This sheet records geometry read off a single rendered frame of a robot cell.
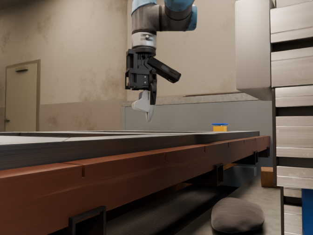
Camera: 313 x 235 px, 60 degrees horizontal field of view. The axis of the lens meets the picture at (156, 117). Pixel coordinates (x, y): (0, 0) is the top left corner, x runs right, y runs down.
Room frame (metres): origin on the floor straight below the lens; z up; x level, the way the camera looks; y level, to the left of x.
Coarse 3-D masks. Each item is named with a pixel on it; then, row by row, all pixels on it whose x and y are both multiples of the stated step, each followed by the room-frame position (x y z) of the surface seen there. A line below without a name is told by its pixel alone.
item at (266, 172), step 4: (260, 168) 0.94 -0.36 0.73; (264, 168) 0.91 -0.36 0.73; (268, 168) 0.91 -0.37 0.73; (272, 168) 0.91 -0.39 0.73; (260, 172) 0.95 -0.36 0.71; (264, 172) 0.86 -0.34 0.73; (268, 172) 0.85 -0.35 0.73; (272, 172) 0.85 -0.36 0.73; (264, 176) 0.86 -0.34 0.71; (268, 176) 0.85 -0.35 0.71; (272, 176) 0.85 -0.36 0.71; (264, 180) 0.86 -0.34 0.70; (268, 180) 0.85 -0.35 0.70; (272, 180) 0.85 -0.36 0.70; (264, 184) 0.86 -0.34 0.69; (268, 184) 0.85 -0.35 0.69; (272, 184) 0.85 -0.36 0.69
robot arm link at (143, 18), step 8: (136, 0) 0.77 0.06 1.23; (144, 0) 0.77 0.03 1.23; (152, 0) 0.78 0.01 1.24; (136, 8) 0.77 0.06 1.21; (144, 8) 0.77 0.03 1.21; (152, 8) 0.77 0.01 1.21; (136, 16) 0.77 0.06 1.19; (144, 16) 0.77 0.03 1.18; (152, 16) 0.77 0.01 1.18; (136, 24) 0.77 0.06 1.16; (144, 24) 0.77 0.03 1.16; (152, 24) 0.78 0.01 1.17; (136, 32) 0.77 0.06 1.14; (152, 32) 0.78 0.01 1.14
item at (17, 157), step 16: (32, 144) 0.29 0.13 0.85; (48, 144) 0.31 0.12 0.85; (64, 144) 0.33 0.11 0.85; (80, 144) 0.35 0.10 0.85; (96, 144) 0.38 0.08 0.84; (112, 144) 0.41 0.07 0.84; (128, 144) 0.44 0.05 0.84; (144, 144) 0.48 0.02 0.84; (160, 144) 0.53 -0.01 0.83; (176, 144) 0.58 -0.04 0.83; (192, 144) 0.66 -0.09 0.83; (0, 160) 0.26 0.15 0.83; (16, 160) 0.28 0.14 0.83; (32, 160) 0.29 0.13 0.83; (48, 160) 0.31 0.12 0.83; (64, 160) 0.33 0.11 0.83
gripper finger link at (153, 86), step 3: (153, 78) 0.79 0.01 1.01; (153, 81) 0.77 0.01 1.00; (150, 84) 0.77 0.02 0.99; (153, 84) 0.77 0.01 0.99; (150, 87) 0.77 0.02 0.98; (153, 87) 0.77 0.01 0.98; (156, 87) 0.77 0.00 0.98; (150, 90) 0.77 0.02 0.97; (153, 90) 0.77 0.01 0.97; (156, 90) 0.77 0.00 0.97; (150, 93) 0.78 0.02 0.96; (153, 93) 0.77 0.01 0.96; (150, 96) 0.78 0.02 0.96; (153, 96) 0.77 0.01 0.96; (150, 99) 0.78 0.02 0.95; (153, 99) 0.78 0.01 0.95; (150, 102) 0.78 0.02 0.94; (153, 102) 0.78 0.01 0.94
